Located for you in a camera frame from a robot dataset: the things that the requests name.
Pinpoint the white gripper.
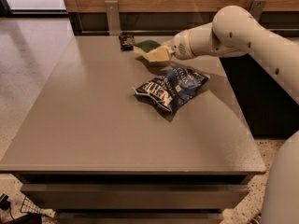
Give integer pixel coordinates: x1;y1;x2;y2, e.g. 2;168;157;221
145;30;194;63

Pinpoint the green and yellow sponge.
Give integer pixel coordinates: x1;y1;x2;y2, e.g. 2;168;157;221
134;40;161;55

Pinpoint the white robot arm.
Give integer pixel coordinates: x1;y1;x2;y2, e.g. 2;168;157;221
149;6;299;224

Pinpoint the black rxbar chocolate wrapper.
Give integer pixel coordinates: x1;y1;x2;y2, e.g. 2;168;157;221
119;35;135;51

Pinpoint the blue chip bag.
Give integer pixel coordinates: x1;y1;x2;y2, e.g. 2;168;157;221
135;67;209;113

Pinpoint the grey drawer cabinet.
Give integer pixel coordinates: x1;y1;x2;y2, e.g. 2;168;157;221
1;36;265;224

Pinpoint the left metal bracket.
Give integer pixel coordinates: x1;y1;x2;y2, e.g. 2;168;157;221
105;0;121;36

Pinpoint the metal bracket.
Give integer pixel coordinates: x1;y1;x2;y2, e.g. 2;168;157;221
105;0;121;36
249;0;266;21

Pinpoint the right metal bracket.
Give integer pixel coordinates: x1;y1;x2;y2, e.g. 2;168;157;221
249;0;266;21

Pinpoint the black wire basket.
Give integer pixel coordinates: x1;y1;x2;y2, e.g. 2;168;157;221
20;197;45;215

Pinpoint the black cable plug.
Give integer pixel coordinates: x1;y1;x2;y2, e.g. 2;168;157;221
0;194;13;218

